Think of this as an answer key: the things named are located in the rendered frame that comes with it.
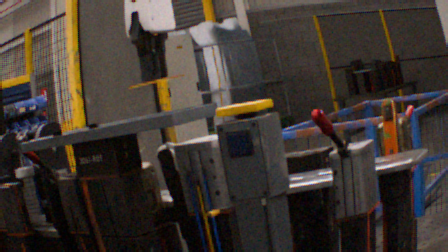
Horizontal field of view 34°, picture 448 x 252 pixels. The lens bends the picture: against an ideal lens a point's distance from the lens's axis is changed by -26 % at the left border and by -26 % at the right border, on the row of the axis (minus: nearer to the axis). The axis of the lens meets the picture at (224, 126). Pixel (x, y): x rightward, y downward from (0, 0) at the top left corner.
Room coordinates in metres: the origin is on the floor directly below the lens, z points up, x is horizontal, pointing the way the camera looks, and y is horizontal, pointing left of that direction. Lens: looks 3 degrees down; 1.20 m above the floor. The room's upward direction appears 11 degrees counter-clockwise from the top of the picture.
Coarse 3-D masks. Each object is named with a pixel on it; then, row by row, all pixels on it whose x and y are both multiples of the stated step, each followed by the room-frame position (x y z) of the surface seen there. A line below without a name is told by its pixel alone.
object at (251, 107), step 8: (240, 104) 1.32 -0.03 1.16; (248, 104) 1.28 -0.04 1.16; (256, 104) 1.28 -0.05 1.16; (264, 104) 1.30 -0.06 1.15; (272, 104) 1.32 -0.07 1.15; (216, 112) 1.30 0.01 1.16; (224, 112) 1.29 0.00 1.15; (232, 112) 1.29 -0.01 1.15; (240, 112) 1.28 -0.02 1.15; (248, 112) 1.28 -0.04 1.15
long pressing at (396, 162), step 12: (384, 156) 1.63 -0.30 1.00; (396, 156) 1.57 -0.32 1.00; (408, 156) 1.52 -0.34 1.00; (420, 156) 1.49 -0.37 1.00; (384, 168) 1.46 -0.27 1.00; (396, 168) 1.45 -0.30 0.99; (408, 168) 1.44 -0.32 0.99; (300, 180) 1.62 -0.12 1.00; (312, 180) 1.54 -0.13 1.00; (324, 180) 1.52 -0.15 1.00; (288, 192) 1.56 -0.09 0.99; (168, 204) 1.67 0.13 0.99
